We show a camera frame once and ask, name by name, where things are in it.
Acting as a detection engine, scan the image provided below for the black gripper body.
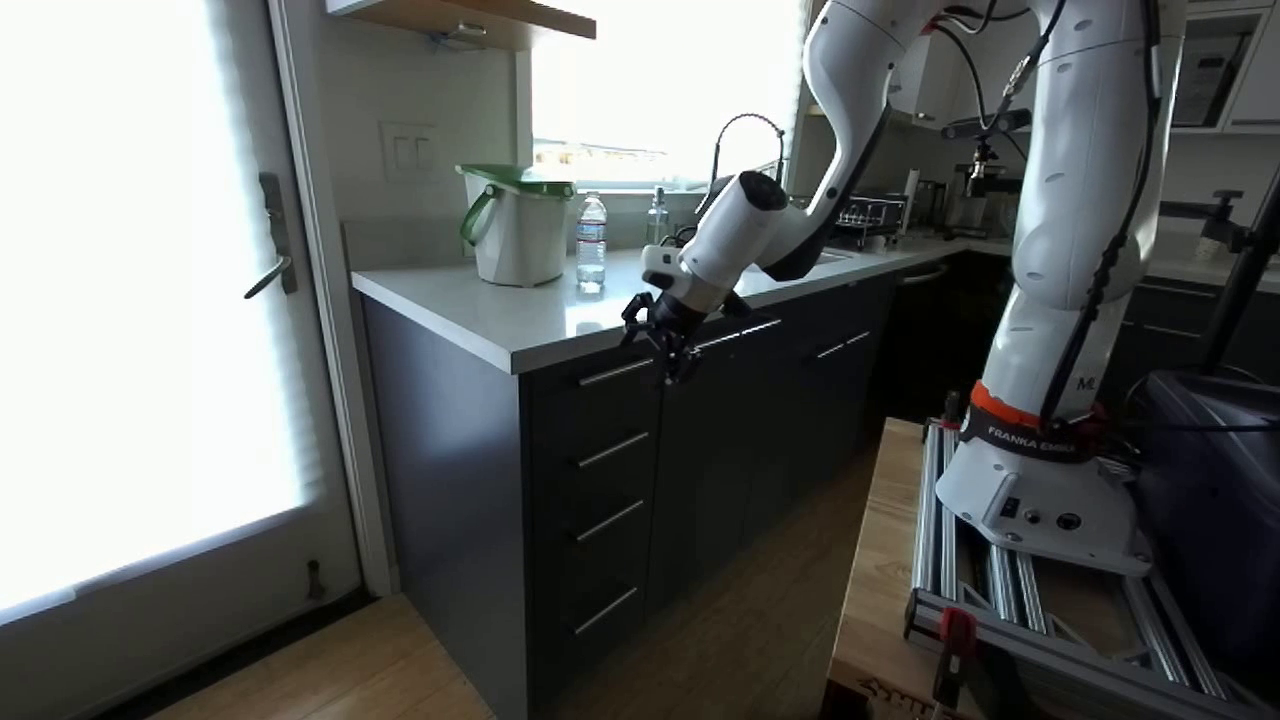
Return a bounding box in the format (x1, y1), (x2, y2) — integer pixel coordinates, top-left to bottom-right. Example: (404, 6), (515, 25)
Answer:
(625, 292), (703, 362)

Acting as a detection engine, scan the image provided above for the dark drawer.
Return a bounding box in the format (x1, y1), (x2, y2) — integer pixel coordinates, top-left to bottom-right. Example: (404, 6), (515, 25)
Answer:
(538, 351), (658, 463)

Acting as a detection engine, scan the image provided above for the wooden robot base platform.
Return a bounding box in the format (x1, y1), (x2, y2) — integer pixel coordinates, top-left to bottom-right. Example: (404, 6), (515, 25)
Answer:
(821, 421), (940, 720)

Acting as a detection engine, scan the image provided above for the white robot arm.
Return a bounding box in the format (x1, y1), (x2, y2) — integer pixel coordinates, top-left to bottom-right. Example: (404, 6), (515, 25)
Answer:
(625, 0), (1178, 577)

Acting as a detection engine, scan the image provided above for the clear plastic water bottle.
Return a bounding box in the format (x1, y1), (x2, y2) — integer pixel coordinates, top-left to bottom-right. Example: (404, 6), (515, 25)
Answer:
(575, 195), (606, 295)

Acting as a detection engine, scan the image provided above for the white bin with green lid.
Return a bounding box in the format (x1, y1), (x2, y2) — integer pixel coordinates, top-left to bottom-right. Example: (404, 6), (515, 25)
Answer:
(460, 162), (575, 287)

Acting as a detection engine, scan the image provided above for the dark island cabinet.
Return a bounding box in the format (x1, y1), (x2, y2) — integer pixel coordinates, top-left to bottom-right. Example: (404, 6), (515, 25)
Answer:
(356, 254), (972, 720)

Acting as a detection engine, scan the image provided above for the kitchen sink faucet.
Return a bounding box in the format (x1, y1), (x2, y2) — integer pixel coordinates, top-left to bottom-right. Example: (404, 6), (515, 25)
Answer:
(708, 112), (789, 200)

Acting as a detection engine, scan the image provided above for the white glass door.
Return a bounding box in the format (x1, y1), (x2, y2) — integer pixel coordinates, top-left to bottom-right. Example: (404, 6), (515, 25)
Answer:
(0, 0), (364, 720)

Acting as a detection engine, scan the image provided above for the wooden wall shelf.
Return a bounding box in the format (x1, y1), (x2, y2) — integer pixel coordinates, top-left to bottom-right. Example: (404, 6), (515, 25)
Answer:
(325, 0), (594, 45)

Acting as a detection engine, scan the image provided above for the aluminium frame robot mount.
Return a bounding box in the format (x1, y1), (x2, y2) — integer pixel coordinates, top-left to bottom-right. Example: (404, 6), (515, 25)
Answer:
(903, 421), (1274, 720)

